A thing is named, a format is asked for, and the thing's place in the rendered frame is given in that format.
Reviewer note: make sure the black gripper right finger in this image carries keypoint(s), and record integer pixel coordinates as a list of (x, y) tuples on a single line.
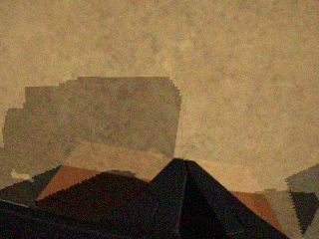
[(209, 211)]

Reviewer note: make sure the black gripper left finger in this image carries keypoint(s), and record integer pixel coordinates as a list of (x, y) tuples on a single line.
[(152, 214)]

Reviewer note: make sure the brown square block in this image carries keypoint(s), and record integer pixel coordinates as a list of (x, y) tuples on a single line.
[(90, 195)]

